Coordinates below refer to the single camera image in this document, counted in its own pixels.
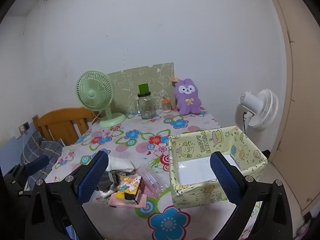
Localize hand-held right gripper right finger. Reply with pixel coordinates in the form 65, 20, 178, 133
209, 151, 293, 240

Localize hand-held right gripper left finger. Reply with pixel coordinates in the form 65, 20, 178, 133
25, 150, 109, 240

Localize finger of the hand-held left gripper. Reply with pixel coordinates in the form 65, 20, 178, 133
24, 155, 50, 178

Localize grey socks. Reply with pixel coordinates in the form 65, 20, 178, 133
97, 170, 122, 193

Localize white fluffy towel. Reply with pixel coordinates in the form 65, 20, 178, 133
108, 156, 135, 173

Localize cartoon print tissue pack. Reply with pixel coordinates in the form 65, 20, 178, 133
117, 175, 143, 205

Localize yellow printed storage box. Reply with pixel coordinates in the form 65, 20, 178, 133
167, 126, 268, 208

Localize grey plaid blanket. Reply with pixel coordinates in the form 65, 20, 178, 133
15, 131, 64, 188

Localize wooden chair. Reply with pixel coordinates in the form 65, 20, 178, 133
32, 107, 99, 146

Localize pink packet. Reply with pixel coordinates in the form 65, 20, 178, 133
108, 192, 148, 208

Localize clear plastic bag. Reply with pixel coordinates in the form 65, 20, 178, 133
136, 165, 170, 197

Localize floral tablecloth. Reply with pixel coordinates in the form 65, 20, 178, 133
44, 106, 263, 240

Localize white standing fan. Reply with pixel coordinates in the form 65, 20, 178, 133
235, 89, 279, 140

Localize green desk fan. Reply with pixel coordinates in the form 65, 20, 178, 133
76, 70, 127, 128

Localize purple plush bunny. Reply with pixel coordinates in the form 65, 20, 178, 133
173, 78, 202, 116

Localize glass jar with green lid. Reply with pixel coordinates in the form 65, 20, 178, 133
137, 84, 154, 120

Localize small jar with orange lid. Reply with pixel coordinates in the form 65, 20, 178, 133
161, 97, 172, 112

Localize green printed board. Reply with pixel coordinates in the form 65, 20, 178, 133
107, 62, 175, 113

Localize beige wardrobe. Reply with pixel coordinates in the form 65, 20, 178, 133
262, 0, 320, 213

